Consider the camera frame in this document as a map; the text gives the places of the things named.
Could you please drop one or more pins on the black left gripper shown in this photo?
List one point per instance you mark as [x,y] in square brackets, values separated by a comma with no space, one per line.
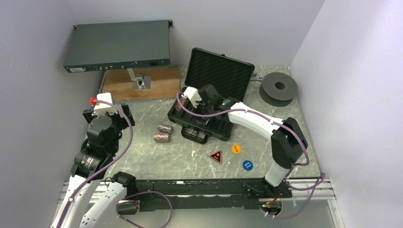
[122,123]

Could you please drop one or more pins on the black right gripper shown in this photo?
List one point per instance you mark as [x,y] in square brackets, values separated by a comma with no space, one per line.
[197,109]

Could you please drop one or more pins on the orange black chip stack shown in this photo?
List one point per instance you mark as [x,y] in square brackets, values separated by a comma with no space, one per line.
[179,107]

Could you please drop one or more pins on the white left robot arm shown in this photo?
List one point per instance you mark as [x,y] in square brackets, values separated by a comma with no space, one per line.
[98,152]

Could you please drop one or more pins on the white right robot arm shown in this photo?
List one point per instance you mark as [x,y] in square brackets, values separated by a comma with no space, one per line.
[287,140]

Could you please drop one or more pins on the black poker set case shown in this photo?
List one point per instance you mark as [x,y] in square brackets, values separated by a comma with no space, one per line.
[221,82]

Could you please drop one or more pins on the purple chip stack in case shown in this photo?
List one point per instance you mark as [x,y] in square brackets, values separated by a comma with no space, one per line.
[182,100]

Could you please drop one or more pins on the wooden board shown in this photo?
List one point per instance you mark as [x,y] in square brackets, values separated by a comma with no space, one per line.
[165,83]

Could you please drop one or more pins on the orange round button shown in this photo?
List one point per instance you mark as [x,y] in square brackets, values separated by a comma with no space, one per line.
[236,149]

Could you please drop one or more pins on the red triangular dealer button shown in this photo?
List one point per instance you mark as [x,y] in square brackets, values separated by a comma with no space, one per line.
[217,156]

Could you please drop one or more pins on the orange blue chip stack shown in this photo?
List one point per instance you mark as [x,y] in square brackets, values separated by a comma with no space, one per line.
[161,137]
[164,128]

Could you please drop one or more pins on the grey filament spool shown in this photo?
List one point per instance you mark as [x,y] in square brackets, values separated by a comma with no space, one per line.
[278,89]

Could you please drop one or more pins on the blue big blind button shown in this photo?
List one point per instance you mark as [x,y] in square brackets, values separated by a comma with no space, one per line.
[247,165]

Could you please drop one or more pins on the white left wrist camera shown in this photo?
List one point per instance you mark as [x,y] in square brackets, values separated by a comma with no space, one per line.
[102,108]

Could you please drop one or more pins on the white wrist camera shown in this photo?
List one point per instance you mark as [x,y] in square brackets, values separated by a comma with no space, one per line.
[102,108]
[192,95]

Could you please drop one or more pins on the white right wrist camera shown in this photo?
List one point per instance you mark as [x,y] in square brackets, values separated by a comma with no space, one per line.
[192,95]

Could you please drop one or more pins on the grey metal stand bracket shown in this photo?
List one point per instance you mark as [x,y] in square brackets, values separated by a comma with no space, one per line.
[140,82]

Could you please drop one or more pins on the red handled clamp tool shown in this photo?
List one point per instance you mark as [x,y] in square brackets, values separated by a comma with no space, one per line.
[257,77]

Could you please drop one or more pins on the grey network switch box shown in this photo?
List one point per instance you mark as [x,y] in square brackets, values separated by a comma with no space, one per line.
[120,45]

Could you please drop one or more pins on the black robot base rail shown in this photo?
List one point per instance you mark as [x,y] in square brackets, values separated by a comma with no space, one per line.
[246,193]

